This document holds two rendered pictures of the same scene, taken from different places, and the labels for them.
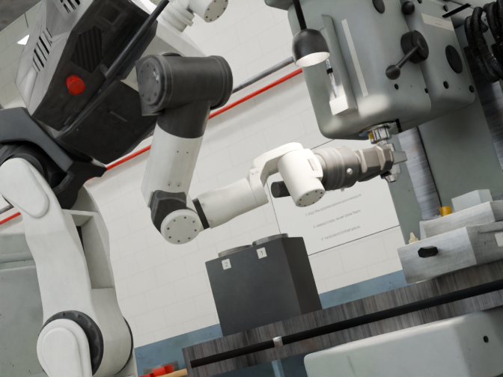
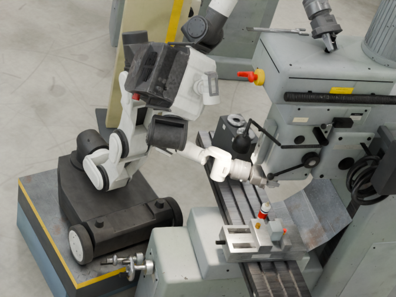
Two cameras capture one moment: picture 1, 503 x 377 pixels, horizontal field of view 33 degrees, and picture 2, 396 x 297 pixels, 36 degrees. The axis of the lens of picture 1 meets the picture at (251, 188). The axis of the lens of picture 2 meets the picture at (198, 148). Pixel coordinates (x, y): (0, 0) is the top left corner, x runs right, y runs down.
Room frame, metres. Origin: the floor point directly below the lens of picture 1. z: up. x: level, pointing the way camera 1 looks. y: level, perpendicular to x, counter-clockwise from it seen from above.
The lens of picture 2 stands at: (-0.14, -0.87, 2.93)
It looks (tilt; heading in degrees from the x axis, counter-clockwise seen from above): 40 degrees down; 27
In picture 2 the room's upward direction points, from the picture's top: 17 degrees clockwise
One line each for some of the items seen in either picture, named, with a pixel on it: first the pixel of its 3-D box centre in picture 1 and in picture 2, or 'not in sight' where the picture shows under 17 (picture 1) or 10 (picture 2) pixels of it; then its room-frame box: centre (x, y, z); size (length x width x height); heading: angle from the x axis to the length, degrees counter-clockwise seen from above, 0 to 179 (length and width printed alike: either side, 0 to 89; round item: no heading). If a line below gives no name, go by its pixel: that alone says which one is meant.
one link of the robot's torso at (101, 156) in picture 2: not in sight; (108, 169); (1.74, 0.54, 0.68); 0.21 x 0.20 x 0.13; 71
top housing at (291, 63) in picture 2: not in sight; (323, 68); (1.80, -0.31, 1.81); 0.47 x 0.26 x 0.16; 142
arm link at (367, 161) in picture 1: (353, 167); (251, 174); (1.74, -0.22, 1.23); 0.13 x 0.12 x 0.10; 31
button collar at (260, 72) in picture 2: not in sight; (258, 77); (1.60, -0.15, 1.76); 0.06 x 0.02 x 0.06; 52
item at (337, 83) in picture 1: (332, 65); (263, 142); (1.70, -0.23, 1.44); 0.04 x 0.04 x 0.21; 52
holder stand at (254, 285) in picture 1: (262, 283); (236, 141); (2.05, 0.03, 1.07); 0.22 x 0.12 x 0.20; 63
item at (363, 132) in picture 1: (377, 129); not in sight; (1.79, -0.30, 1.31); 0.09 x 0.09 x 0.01
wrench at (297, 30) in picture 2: not in sight; (277, 30); (1.72, -0.11, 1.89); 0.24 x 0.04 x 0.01; 143
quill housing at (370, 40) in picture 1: (358, 59); (291, 138); (1.79, -0.30, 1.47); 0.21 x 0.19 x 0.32; 52
